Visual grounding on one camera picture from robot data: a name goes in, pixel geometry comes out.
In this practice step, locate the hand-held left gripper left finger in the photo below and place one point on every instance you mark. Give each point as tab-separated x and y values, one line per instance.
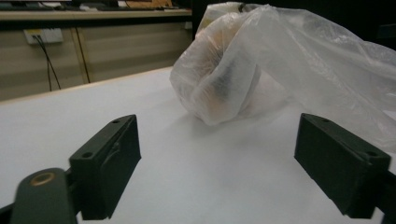
102	168

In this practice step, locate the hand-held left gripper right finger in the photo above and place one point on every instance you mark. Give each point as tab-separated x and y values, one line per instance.
342	165

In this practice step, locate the clear plastic bag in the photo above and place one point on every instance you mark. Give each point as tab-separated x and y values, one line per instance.
295	62

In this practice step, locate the white wall power outlet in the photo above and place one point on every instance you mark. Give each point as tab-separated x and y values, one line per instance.
49	35

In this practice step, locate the long wall bench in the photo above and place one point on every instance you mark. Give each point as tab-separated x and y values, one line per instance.
93	14

